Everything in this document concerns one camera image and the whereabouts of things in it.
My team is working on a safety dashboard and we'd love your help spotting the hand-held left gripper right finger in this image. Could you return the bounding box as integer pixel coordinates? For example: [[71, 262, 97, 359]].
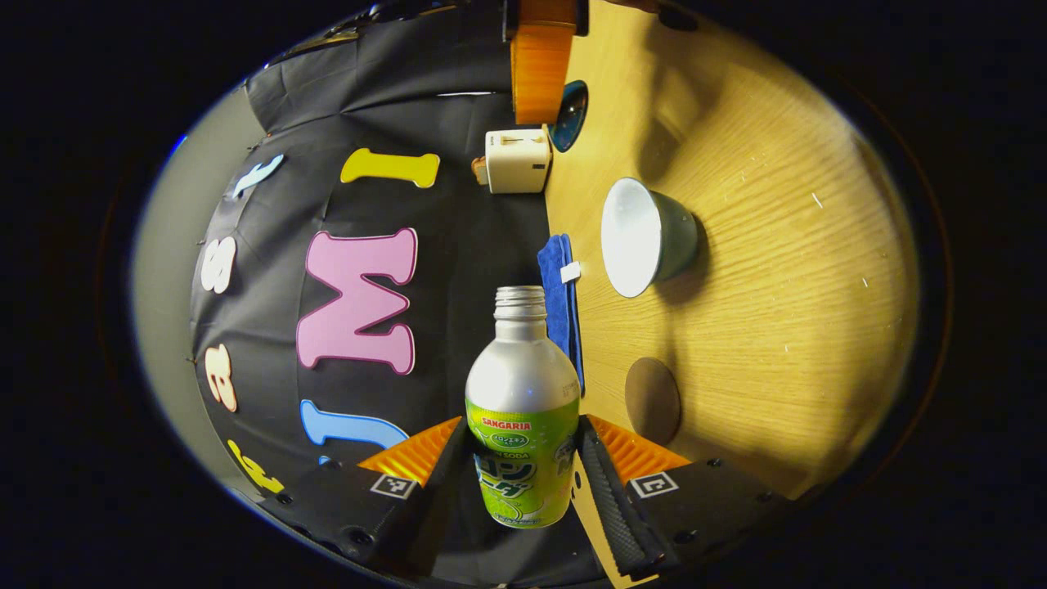
[[573, 413, 798, 583]]

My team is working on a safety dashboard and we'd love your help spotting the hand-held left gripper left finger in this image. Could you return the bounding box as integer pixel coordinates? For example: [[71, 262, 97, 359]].
[[258, 416, 473, 578]]

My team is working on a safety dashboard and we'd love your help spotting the teal teacup lid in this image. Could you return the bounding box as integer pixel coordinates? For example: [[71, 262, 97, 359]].
[[550, 80, 590, 154]]

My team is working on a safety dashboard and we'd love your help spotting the round brown coaster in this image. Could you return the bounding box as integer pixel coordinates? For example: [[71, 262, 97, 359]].
[[624, 357, 681, 447]]

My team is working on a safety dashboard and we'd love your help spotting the green label silver water bottle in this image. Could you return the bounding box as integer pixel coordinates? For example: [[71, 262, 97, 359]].
[[465, 286, 582, 529]]

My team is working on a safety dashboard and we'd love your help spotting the teal teacup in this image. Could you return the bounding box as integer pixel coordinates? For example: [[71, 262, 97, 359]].
[[601, 178, 701, 299]]

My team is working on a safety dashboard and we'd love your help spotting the white toaster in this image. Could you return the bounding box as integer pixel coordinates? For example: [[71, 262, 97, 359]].
[[484, 127, 553, 195]]

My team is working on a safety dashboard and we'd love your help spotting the folded blue towel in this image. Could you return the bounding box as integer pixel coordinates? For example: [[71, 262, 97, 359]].
[[537, 234, 586, 395]]

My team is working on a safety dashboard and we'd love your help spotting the black backdrop cloth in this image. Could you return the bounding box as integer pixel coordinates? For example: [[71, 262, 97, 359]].
[[190, 4, 610, 588]]

